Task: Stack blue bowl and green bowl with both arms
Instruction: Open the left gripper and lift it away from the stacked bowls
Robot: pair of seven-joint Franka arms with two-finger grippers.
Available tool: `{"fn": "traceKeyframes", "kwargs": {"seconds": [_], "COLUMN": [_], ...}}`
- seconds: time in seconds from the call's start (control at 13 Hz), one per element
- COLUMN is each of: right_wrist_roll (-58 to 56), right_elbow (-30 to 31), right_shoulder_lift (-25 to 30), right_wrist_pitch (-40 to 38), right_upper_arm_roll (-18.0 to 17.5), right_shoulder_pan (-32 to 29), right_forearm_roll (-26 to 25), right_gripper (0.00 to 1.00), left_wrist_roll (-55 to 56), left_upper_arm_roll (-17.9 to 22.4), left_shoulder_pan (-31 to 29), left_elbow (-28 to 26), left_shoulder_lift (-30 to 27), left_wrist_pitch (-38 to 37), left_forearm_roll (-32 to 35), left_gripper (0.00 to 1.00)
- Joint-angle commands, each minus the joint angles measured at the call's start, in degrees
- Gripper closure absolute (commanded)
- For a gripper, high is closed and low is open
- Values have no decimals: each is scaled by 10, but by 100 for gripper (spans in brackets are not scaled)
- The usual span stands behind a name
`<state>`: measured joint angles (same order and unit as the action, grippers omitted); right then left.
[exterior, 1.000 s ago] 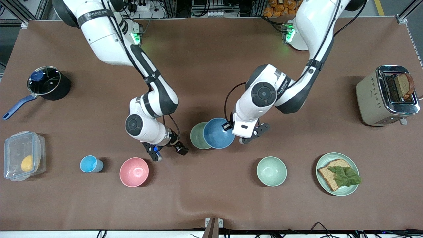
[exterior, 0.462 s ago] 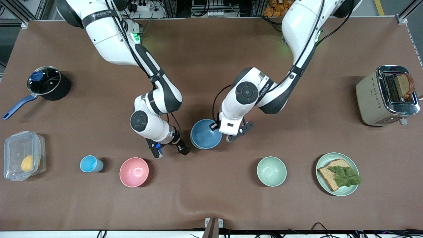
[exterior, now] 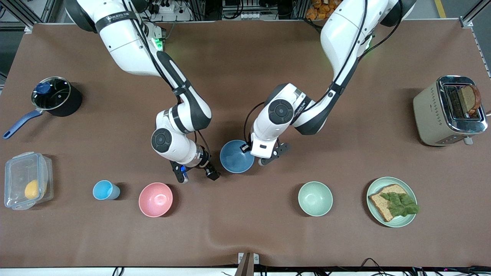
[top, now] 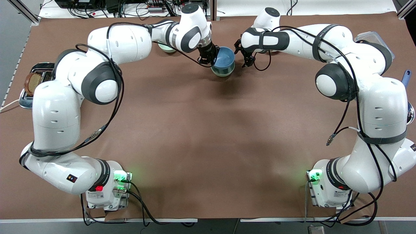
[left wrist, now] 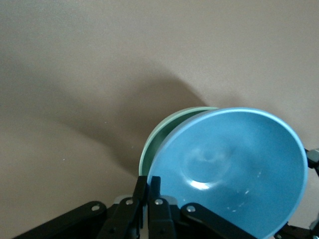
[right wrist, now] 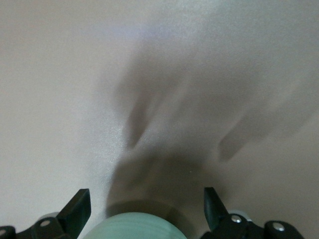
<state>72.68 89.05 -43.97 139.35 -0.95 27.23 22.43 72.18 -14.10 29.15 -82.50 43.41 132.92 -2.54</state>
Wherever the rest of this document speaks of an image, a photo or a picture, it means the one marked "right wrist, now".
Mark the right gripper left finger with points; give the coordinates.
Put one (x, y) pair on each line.
(72, 219)

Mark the brown table cover mat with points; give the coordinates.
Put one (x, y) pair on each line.
(49, 74)

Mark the dark green bowl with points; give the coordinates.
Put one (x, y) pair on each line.
(134, 226)

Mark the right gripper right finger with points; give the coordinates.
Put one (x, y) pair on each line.
(216, 221)

